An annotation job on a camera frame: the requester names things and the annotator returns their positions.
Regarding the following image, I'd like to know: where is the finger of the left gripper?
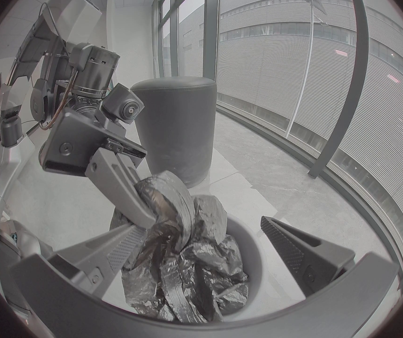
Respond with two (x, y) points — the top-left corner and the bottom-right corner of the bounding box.
(85, 148), (157, 229)
(116, 152), (143, 189)

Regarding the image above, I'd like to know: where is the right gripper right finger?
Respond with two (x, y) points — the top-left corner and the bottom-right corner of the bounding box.
(261, 216), (356, 295)

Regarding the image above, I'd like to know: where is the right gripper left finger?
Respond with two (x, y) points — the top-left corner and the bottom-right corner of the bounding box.
(48, 222), (146, 296)

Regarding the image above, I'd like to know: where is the black plastic bag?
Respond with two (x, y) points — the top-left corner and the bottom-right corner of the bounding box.
(109, 170), (250, 324)

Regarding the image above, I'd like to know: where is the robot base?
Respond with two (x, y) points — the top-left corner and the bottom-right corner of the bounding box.
(0, 73), (56, 330)

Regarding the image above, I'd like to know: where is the white trash bin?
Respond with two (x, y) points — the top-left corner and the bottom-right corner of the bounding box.
(219, 214), (277, 322)

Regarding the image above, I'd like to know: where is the dark grey round stool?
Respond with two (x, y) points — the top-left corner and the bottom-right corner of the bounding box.
(130, 76), (218, 188)

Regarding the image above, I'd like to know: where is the window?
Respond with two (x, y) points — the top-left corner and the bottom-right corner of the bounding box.
(151, 0), (403, 295)

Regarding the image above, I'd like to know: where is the black cable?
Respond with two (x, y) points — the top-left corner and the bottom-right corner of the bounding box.
(41, 70), (80, 132)

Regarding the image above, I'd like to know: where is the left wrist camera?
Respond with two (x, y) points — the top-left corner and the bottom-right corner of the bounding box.
(95, 82), (145, 134)

